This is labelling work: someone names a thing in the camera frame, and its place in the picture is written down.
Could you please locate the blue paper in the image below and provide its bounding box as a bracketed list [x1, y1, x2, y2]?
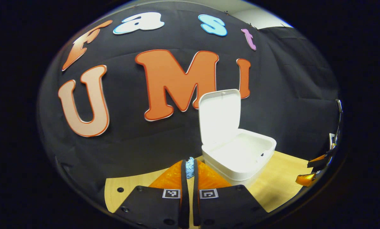
[185, 157, 195, 179]

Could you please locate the wooden desktop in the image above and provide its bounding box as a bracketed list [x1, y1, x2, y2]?
[104, 151, 315, 227]

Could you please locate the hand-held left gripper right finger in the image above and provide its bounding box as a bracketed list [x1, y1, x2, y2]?
[193, 160, 268, 229]

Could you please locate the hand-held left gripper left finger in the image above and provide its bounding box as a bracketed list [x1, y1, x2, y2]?
[114, 160, 190, 229]

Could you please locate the black backdrop cloth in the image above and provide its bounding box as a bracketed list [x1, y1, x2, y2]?
[37, 2, 341, 207]

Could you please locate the white desktop garbage bin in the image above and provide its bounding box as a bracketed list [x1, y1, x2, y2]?
[198, 89, 277, 188]

